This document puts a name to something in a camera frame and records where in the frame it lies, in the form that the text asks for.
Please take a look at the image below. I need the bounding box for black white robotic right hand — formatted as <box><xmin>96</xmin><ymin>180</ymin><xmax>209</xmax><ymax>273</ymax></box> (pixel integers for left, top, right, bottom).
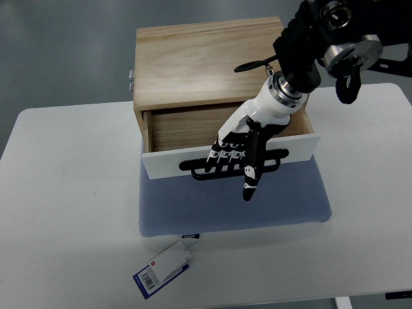
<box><xmin>205</xmin><ymin>72</ymin><xmax>308</xmax><ymax>201</ymax></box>

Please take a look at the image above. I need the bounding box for white drawer black handle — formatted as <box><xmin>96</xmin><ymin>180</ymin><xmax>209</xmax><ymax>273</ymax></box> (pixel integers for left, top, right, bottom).
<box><xmin>139</xmin><ymin>102</ymin><xmax>320</xmax><ymax>180</ymax></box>

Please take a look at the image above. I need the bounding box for wooden drawer cabinet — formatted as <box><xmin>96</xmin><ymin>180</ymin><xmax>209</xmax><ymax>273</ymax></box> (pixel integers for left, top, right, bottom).
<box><xmin>132</xmin><ymin>16</ymin><xmax>310</xmax><ymax>154</ymax></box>

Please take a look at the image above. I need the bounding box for blue mesh cushion mat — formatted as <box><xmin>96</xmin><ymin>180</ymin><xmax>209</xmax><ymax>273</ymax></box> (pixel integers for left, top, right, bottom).
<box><xmin>139</xmin><ymin>158</ymin><xmax>332</xmax><ymax>238</ymax></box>

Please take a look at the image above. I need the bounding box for white blue price tag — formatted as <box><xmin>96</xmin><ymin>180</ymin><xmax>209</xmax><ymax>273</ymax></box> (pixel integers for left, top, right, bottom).
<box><xmin>133</xmin><ymin>240</ymin><xmax>192</xmax><ymax>299</ymax></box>

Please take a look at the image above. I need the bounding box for white table leg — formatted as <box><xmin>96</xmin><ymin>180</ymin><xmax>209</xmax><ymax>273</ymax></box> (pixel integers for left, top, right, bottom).
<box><xmin>334</xmin><ymin>296</ymin><xmax>353</xmax><ymax>309</ymax></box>

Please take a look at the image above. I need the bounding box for black table control panel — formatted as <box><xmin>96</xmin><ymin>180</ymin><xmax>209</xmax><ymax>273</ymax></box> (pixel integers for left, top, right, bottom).
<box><xmin>385</xmin><ymin>290</ymin><xmax>412</xmax><ymax>300</ymax></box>

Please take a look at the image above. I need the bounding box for metal clamp bracket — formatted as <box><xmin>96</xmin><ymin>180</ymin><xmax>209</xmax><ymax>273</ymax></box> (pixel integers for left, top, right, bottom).
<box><xmin>128</xmin><ymin>70</ymin><xmax>135</xmax><ymax>95</ymax></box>

